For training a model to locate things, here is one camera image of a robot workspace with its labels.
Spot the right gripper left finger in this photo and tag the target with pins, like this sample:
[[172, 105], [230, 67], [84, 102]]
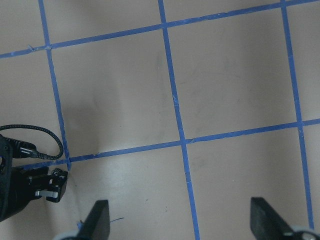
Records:
[[97, 224]]

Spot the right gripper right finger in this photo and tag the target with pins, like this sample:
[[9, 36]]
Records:
[[267, 224]]

